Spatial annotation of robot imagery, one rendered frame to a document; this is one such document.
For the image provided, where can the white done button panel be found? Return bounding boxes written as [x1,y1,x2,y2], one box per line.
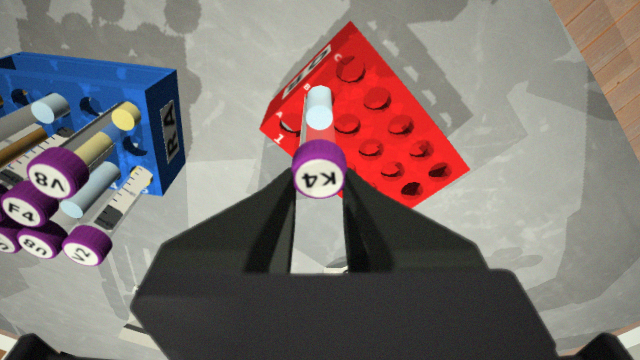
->
[119,285,161,351]

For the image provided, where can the blue tube rack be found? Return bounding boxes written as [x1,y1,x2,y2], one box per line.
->
[0,52,186,196]

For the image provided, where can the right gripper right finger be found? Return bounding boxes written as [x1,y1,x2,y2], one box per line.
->
[342,167,489,273]

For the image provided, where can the red lego brick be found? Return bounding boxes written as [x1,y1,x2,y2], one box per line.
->
[259,21,470,208]

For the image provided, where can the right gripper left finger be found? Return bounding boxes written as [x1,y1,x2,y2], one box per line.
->
[147,167,296,273]

